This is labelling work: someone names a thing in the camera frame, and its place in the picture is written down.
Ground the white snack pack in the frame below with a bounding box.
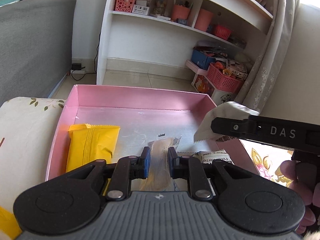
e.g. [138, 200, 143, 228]
[177, 149, 234, 164]
[194, 101, 260, 142]

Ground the clear bread snack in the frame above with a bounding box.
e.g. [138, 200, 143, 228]
[139, 137, 181, 192]

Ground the yellow snack pack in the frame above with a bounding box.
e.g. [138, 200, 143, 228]
[0, 207, 22, 239]
[66, 124, 120, 172]

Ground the purple gloved right hand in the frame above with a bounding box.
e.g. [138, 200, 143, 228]
[280, 160, 319, 239]

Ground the pink step stool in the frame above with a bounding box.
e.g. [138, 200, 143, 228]
[185, 60, 236, 105]

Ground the yellow snack pack in box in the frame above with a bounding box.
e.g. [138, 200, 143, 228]
[66, 124, 120, 172]

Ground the pink plastic basket floor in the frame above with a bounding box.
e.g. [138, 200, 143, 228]
[207, 63, 244, 94]

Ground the pink snack box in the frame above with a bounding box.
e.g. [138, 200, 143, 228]
[46, 85, 258, 180]

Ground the blue storage box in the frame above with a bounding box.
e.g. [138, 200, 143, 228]
[191, 49, 215, 70]

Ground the red shelf basket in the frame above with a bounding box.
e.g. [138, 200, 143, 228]
[213, 24, 232, 40]

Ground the coral cylinder cup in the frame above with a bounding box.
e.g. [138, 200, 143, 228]
[194, 9, 214, 32]

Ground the black power adapter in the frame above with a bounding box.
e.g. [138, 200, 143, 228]
[71, 63, 82, 71]

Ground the white bookshelf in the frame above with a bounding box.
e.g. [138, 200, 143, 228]
[97, 0, 273, 85]

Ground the floral tablecloth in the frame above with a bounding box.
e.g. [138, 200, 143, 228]
[0, 97, 65, 212]

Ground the coral pen cup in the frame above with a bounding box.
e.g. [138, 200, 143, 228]
[171, 4, 190, 22]

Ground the floral curtain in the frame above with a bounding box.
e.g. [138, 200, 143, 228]
[235, 0, 299, 112]

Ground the white labelled box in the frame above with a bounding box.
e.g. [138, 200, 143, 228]
[132, 4, 150, 16]

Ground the small pink shelf basket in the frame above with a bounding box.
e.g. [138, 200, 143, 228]
[114, 0, 136, 13]

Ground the grey sofa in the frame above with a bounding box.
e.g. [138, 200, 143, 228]
[1, 0, 76, 102]

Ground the teal cushion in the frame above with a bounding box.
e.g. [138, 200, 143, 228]
[0, 0, 20, 7]

